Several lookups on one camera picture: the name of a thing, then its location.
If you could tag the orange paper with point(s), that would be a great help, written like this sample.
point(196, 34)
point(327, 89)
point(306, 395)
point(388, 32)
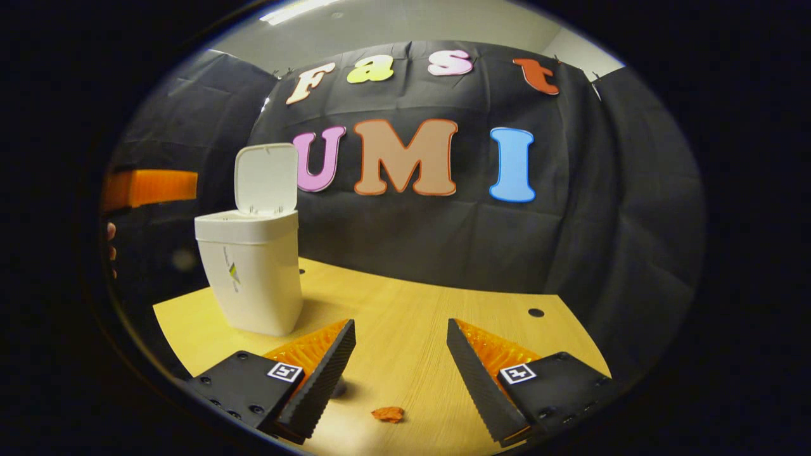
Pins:
point(388, 414)

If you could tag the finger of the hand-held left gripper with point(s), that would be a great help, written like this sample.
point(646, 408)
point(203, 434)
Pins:
point(152, 187)

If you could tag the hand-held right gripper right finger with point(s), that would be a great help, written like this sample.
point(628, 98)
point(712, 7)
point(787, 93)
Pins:
point(475, 380)

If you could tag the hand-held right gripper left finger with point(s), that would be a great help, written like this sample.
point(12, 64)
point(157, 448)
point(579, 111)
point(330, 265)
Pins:
point(323, 380)

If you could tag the wooden desktop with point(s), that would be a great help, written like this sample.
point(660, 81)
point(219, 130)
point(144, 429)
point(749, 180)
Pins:
point(405, 316)

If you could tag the white desktop garbage bin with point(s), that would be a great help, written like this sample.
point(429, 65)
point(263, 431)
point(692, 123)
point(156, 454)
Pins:
point(253, 278)

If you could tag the black backdrop cloth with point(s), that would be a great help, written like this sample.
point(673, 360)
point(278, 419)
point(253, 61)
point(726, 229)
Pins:
point(570, 240)

